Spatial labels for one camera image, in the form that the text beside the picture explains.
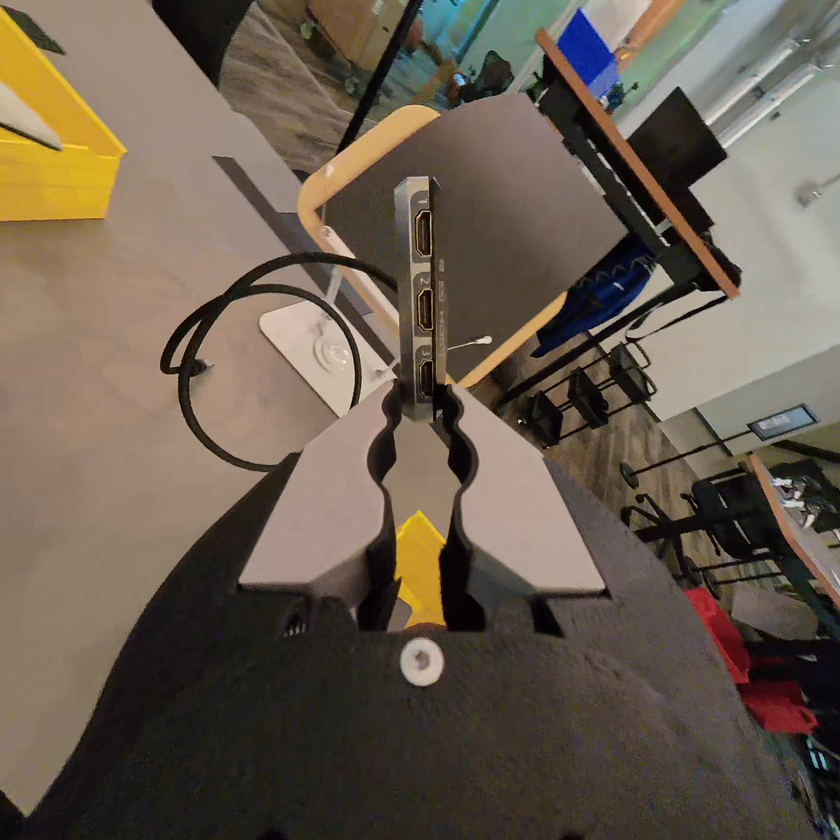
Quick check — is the black hdmi adapter box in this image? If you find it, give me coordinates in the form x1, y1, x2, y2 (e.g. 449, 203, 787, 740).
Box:
392, 175, 454, 424

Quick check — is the small framed wall screen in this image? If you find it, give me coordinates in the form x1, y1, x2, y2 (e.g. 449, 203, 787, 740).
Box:
749, 405, 817, 441

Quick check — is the cart with cardboard boxes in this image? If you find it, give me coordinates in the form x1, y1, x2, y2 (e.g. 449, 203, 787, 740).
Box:
302, 0, 421, 67

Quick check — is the thin black usb-c cable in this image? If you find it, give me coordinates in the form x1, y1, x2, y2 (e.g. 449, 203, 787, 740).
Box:
161, 254, 401, 471

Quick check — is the black office chair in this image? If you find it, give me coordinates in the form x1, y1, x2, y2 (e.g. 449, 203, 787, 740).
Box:
151, 0, 257, 86

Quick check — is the wooden rimmed black panel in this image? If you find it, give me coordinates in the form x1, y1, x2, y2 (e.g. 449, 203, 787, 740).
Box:
296, 92, 631, 388

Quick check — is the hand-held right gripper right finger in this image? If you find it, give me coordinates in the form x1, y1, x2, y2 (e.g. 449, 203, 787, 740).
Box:
440, 388, 607, 618

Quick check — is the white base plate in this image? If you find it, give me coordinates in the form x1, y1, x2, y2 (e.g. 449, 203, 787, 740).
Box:
259, 300, 395, 418

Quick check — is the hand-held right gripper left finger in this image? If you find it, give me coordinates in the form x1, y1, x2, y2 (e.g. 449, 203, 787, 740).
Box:
237, 381, 404, 618

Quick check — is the red floor bin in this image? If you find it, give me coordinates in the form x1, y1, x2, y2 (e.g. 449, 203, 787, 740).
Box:
738, 672, 817, 732
686, 584, 752, 683

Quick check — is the wooden edged side desk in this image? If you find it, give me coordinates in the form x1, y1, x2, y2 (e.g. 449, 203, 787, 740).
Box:
536, 27, 742, 300

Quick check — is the blue storage bin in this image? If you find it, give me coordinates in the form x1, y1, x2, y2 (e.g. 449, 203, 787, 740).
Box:
558, 7, 620, 99

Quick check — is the black stand pole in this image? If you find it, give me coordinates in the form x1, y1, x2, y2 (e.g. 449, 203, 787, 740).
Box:
339, 0, 427, 145

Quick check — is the blue hanging cloth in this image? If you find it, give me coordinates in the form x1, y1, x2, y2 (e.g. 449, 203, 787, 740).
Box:
532, 237, 657, 358

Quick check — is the yellow plastic bin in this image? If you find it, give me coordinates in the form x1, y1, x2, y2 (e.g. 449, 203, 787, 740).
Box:
392, 512, 454, 624
0, 11, 128, 221

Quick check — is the black flat monitor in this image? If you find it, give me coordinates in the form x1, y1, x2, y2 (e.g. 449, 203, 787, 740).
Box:
628, 86, 729, 198

